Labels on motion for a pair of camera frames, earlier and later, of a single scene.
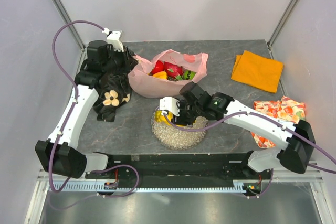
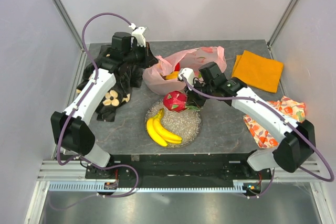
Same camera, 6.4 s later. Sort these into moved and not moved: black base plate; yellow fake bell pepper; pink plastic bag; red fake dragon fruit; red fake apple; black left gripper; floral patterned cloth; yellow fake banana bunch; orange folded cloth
Moved: red fake dragon fruit; black left gripper; yellow fake bell pepper; yellow fake banana bunch; red fake apple; pink plastic bag
Not moved: orange folded cloth; floral patterned cloth; black base plate
